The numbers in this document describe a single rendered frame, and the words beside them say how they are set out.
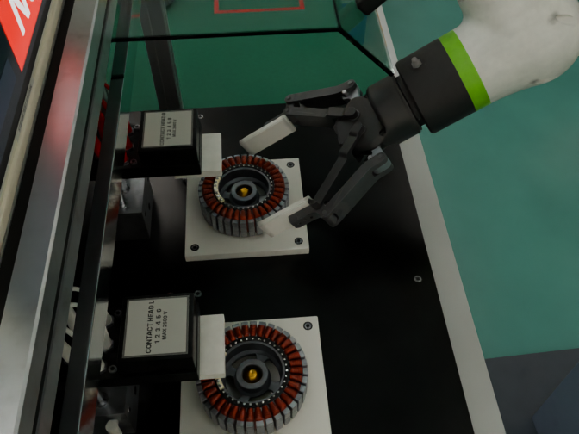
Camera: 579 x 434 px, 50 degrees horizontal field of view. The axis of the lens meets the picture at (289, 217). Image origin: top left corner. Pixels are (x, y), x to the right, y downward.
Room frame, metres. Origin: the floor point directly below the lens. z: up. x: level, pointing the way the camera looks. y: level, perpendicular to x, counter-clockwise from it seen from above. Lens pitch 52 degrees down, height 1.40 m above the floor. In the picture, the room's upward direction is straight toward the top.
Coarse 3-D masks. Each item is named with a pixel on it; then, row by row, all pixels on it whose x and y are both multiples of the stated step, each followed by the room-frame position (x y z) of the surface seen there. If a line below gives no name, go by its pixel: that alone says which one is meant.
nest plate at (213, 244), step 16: (272, 160) 0.58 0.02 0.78; (288, 160) 0.58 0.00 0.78; (288, 176) 0.55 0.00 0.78; (192, 192) 0.52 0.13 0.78; (192, 208) 0.50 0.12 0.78; (192, 224) 0.47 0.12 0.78; (208, 224) 0.47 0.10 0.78; (192, 240) 0.45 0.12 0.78; (208, 240) 0.45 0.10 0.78; (224, 240) 0.45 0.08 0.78; (240, 240) 0.45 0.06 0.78; (256, 240) 0.45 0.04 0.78; (272, 240) 0.45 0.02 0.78; (288, 240) 0.45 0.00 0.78; (304, 240) 0.45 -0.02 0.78; (192, 256) 0.42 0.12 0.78; (208, 256) 0.43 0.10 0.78; (224, 256) 0.43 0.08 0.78; (240, 256) 0.43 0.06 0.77; (256, 256) 0.43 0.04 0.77
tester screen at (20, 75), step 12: (0, 24) 0.32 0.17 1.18; (36, 24) 0.37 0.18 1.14; (0, 36) 0.31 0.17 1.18; (0, 48) 0.30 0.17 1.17; (0, 60) 0.30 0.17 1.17; (12, 60) 0.31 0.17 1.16; (0, 72) 0.29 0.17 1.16; (24, 72) 0.32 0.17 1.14; (12, 96) 0.29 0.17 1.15; (12, 108) 0.29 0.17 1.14; (12, 120) 0.28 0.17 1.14; (0, 144) 0.25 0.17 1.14; (0, 156) 0.25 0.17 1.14
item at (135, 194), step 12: (132, 180) 0.51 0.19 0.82; (144, 180) 0.51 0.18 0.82; (132, 192) 0.49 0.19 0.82; (144, 192) 0.49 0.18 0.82; (132, 204) 0.47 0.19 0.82; (144, 204) 0.48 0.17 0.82; (120, 216) 0.45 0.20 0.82; (132, 216) 0.46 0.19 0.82; (144, 216) 0.46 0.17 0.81; (120, 228) 0.45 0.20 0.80; (132, 228) 0.46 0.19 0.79; (144, 228) 0.46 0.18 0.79
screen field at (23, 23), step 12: (0, 0) 0.33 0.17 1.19; (12, 0) 0.35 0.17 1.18; (24, 0) 0.37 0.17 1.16; (36, 0) 0.39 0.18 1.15; (0, 12) 0.32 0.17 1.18; (12, 12) 0.34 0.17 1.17; (24, 12) 0.36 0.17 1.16; (36, 12) 0.38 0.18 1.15; (12, 24) 0.33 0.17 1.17; (24, 24) 0.35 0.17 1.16; (12, 36) 0.33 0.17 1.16; (24, 36) 0.34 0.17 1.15; (12, 48) 0.32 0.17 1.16; (24, 48) 0.34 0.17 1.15; (24, 60) 0.33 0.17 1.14
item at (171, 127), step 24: (144, 120) 0.51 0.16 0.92; (168, 120) 0.51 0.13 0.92; (192, 120) 0.51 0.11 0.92; (144, 144) 0.47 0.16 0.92; (168, 144) 0.47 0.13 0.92; (192, 144) 0.47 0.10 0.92; (216, 144) 0.51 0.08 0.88; (96, 168) 0.46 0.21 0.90; (144, 168) 0.46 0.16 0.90; (168, 168) 0.46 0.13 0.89; (192, 168) 0.46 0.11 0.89; (216, 168) 0.47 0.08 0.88
